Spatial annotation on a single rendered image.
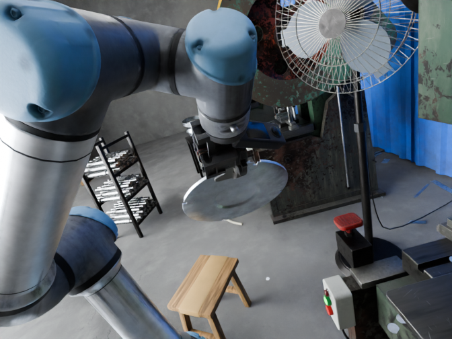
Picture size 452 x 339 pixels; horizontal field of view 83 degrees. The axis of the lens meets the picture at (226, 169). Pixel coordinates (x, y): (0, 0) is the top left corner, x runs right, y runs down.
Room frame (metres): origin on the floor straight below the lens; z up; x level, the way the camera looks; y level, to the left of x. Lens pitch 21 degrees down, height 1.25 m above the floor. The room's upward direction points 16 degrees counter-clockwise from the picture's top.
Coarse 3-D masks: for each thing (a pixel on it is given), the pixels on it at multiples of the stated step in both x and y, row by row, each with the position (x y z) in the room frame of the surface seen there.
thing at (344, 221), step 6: (342, 216) 0.63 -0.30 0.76; (348, 216) 0.62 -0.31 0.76; (354, 216) 0.62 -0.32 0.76; (336, 222) 0.61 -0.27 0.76; (342, 222) 0.61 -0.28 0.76; (348, 222) 0.60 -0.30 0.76; (354, 222) 0.59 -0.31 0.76; (360, 222) 0.58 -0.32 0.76; (342, 228) 0.59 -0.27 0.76; (348, 228) 0.58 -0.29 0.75; (354, 228) 0.58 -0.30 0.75
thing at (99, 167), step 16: (96, 144) 2.55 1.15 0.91; (112, 144) 2.29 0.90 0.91; (96, 160) 2.36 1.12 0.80; (112, 160) 2.22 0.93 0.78; (128, 160) 2.38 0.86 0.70; (96, 176) 2.24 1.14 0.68; (112, 176) 2.14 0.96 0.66; (128, 176) 2.43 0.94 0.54; (144, 176) 2.46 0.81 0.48; (112, 192) 2.25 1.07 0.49; (128, 192) 2.19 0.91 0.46; (128, 208) 2.15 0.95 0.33; (144, 208) 2.29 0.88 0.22; (160, 208) 2.53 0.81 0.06
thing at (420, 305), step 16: (400, 288) 0.35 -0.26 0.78; (416, 288) 0.34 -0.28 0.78; (432, 288) 0.33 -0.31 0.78; (448, 288) 0.32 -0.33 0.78; (400, 304) 0.32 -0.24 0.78; (416, 304) 0.31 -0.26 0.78; (432, 304) 0.30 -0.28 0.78; (448, 304) 0.30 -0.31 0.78; (416, 320) 0.29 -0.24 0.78; (432, 320) 0.28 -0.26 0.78; (448, 320) 0.27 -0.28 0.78; (432, 336) 0.26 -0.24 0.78; (448, 336) 0.25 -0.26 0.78
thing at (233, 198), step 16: (256, 176) 0.57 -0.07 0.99; (272, 176) 0.59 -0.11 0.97; (192, 192) 0.54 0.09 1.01; (208, 192) 0.56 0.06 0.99; (224, 192) 0.59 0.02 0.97; (240, 192) 0.61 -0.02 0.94; (256, 192) 0.63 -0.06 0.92; (272, 192) 0.64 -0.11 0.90; (192, 208) 0.59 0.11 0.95; (208, 208) 0.61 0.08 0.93; (224, 208) 0.63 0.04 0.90; (240, 208) 0.65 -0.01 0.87; (256, 208) 0.68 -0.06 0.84
